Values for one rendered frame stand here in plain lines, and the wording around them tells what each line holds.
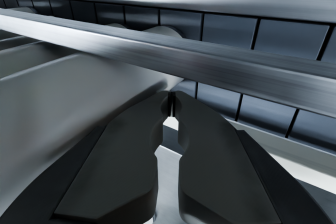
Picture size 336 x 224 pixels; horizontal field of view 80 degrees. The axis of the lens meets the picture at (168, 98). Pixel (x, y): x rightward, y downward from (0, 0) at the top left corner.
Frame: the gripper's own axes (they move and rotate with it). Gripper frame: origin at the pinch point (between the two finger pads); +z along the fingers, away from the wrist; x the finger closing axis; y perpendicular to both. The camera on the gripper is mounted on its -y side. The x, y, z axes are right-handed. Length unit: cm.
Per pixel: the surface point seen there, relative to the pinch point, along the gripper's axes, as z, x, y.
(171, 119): 2.3, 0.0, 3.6
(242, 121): 3.0, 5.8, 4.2
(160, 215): 7.4, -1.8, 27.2
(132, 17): 8.4, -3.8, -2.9
